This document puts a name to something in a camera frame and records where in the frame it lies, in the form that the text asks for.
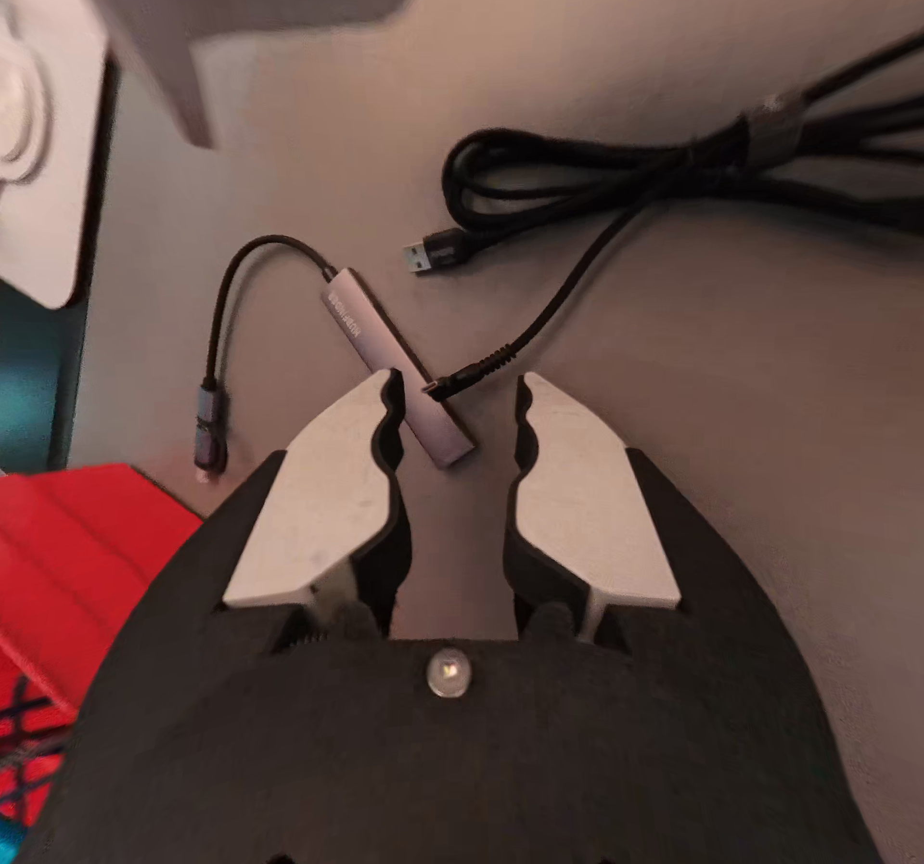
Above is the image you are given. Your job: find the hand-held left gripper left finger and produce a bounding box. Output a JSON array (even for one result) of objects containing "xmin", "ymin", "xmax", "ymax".
[{"xmin": 221, "ymin": 367, "xmax": 414, "ymax": 612}]

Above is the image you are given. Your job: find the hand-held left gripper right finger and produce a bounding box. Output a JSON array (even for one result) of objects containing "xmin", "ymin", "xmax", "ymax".
[{"xmin": 503, "ymin": 370, "xmax": 684, "ymax": 612}]

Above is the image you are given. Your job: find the slim grey usb hub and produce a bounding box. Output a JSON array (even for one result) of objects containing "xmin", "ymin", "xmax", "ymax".
[{"xmin": 193, "ymin": 233, "xmax": 479, "ymax": 484}]

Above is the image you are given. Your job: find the red plastic bin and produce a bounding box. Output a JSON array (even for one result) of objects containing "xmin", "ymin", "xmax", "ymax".
[{"xmin": 0, "ymin": 463, "xmax": 205, "ymax": 847}]

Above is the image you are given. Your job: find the black braided usb-c cable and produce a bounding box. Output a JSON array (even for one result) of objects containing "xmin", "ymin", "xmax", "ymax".
[{"xmin": 403, "ymin": 30, "xmax": 924, "ymax": 403}]

